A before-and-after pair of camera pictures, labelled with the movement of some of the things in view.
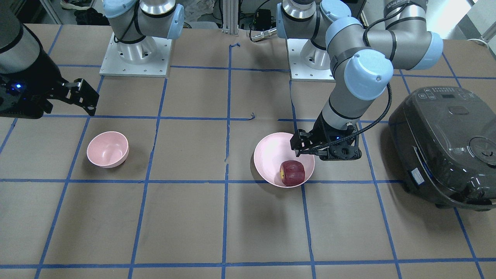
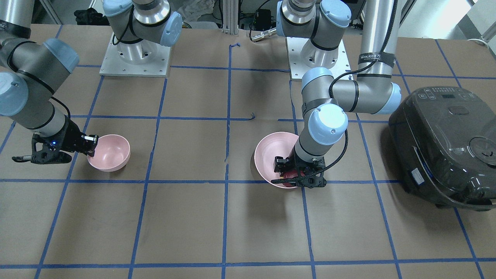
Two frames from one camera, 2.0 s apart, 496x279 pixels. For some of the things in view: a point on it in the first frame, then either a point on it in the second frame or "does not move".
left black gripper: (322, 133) to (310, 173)
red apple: (292, 173) does not move
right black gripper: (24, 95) to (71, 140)
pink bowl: (108, 149) does not move
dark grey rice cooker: (444, 138) does not move
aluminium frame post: (230, 10) does not move
